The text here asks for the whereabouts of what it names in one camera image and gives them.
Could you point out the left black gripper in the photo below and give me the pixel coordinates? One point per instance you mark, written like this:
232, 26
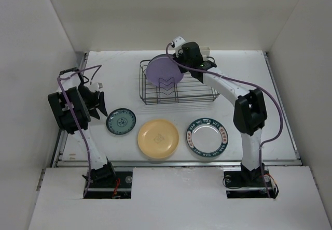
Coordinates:
98, 102

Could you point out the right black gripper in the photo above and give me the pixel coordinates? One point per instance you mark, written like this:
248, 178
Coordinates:
177, 59

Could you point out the small teal patterned plate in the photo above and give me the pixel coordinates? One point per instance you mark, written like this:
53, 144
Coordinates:
121, 121

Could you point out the purple plastic plate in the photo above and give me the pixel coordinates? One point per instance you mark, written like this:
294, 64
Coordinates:
162, 72

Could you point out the yellow plastic plate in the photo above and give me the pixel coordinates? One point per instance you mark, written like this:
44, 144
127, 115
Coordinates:
158, 139

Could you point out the green rimmed white plate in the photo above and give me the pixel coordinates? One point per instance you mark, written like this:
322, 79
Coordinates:
207, 138

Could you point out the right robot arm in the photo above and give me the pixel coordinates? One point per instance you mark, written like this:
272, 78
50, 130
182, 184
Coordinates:
249, 105

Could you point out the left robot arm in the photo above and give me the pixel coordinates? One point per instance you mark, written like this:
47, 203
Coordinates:
74, 104

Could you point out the white plastic cutlery holder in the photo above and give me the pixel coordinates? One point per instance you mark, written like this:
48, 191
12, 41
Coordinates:
205, 52

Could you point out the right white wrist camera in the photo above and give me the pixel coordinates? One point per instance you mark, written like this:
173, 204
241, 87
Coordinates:
179, 42

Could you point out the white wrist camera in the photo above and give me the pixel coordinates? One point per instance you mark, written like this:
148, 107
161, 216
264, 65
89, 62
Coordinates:
94, 87
179, 42

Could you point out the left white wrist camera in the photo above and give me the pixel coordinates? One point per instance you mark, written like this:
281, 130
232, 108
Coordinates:
94, 87

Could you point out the black wire dish rack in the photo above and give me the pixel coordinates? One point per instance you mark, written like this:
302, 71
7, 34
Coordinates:
168, 91

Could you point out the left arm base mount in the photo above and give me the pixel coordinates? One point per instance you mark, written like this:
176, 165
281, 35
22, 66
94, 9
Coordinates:
119, 187

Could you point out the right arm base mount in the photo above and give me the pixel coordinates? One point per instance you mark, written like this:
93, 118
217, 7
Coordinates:
261, 187

